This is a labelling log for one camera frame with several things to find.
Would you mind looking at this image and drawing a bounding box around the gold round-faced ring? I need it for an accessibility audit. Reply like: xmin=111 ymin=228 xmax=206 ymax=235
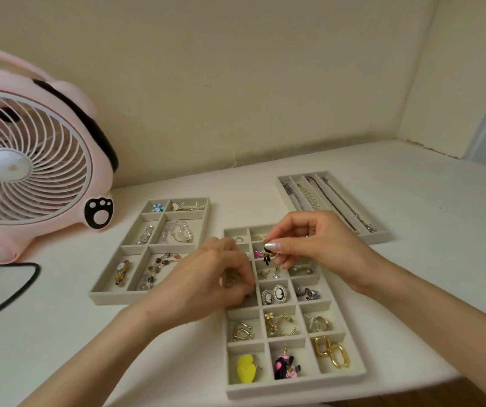
xmin=114 ymin=260 xmax=132 ymax=288

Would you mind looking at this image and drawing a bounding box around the pink black bow earring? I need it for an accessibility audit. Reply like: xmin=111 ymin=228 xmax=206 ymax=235
xmin=273 ymin=345 xmax=302 ymax=381

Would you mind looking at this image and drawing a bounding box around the white pearl bead bracelet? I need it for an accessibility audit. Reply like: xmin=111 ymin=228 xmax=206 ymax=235
xmin=160 ymin=220 xmax=194 ymax=244

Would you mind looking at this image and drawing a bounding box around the gold heart hoop earring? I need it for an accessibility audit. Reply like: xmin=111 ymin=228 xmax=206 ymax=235
xmin=231 ymin=321 xmax=255 ymax=343

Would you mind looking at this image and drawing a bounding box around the grey earring grid tray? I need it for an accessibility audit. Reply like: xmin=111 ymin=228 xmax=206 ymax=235
xmin=224 ymin=224 xmax=367 ymax=400

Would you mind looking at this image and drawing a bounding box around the white table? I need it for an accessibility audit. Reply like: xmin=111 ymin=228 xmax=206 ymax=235
xmin=0 ymin=138 xmax=486 ymax=407

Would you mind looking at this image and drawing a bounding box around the silver chain necklace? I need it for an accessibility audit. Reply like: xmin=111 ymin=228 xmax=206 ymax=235
xmin=281 ymin=180 xmax=305 ymax=210

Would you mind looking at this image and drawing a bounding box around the person's left forearm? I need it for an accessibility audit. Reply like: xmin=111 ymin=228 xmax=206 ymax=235
xmin=18 ymin=298 xmax=172 ymax=407

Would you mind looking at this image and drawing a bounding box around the person's right hand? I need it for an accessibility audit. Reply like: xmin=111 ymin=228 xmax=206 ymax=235
xmin=264 ymin=210 xmax=391 ymax=297

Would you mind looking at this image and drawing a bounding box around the person's right forearm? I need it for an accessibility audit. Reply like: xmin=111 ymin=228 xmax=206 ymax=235
xmin=361 ymin=260 xmax=486 ymax=407

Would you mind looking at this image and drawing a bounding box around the small pearl bead necklace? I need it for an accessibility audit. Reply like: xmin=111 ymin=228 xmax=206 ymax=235
xmin=295 ymin=181 xmax=322 ymax=210

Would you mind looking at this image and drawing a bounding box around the pink animal-shaped desk fan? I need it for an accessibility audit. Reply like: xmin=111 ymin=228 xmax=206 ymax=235
xmin=0 ymin=44 xmax=120 ymax=266

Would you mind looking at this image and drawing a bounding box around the yellow enamel earring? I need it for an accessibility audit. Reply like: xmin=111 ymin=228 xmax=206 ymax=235
xmin=236 ymin=356 xmax=257 ymax=384
xmin=242 ymin=353 xmax=263 ymax=374

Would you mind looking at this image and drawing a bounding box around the gold chunky hoop earring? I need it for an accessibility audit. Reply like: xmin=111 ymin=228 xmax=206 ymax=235
xmin=273 ymin=314 xmax=299 ymax=337

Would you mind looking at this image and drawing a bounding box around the silver snake earring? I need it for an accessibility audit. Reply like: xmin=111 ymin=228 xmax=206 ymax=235
xmin=294 ymin=285 xmax=321 ymax=301

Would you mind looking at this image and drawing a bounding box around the person's left hand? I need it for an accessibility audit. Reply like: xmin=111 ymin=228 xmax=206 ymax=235
xmin=139 ymin=237 xmax=255 ymax=336

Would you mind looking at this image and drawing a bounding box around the brown cord necklace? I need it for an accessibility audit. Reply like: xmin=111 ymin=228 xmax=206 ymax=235
xmin=305 ymin=175 xmax=360 ymax=235

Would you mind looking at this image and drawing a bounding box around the grey bracelet tray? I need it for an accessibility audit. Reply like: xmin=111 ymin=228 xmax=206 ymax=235
xmin=89 ymin=197 xmax=211 ymax=306

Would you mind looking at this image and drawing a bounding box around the silver necklace pink charm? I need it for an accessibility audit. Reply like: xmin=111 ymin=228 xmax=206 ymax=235
xmin=321 ymin=177 xmax=377 ymax=233

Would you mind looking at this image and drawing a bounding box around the shiny wide hoop earring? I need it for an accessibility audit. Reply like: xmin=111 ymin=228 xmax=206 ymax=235
xmin=305 ymin=313 xmax=333 ymax=334

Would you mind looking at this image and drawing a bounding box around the black power cable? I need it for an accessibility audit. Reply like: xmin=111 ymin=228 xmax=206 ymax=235
xmin=0 ymin=261 xmax=41 ymax=329

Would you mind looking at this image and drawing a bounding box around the brown stone bead bracelet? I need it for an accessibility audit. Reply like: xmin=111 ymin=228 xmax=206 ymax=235
xmin=139 ymin=252 xmax=182 ymax=291

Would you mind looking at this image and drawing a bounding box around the gold oval hoop earring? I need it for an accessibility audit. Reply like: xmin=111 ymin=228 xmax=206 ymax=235
xmin=329 ymin=344 xmax=351 ymax=369
xmin=313 ymin=335 xmax=333 ymax=357

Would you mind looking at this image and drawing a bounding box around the grey necklace tray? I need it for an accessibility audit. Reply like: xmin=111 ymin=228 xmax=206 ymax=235
xmin=276 ymin=170 xmax=392 ymax=245

